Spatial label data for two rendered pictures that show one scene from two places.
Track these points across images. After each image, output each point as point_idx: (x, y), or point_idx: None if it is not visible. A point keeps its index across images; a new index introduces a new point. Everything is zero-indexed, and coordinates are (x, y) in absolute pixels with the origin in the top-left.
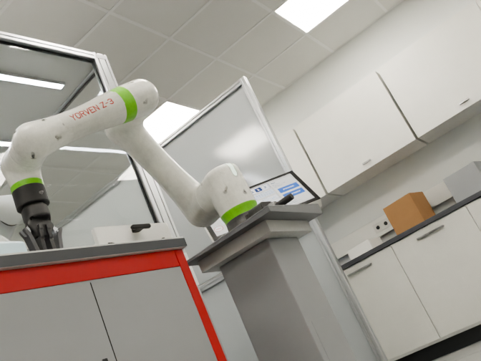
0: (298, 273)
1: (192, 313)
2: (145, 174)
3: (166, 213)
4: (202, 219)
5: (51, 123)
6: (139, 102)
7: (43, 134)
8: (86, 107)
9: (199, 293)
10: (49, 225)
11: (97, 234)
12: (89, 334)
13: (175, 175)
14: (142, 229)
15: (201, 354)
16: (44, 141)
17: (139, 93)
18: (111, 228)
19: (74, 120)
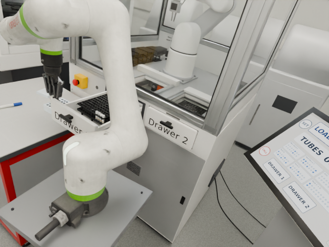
0: None
1: (1, 182)
2: (237, 47)
3: (226, 98)
4: None
5: (3, 26)
6: (33, 29)
7: (1, 34)
8: (13, 17)
9: (4, 182)
10: (52, 79)
11: (51, 103)
12: None
13: (108, 102)
14: (76, 118)
15: (2, 194)
16: (5, 39)
17: (27, 18)
18: (58, 105)
19: (10, 29)
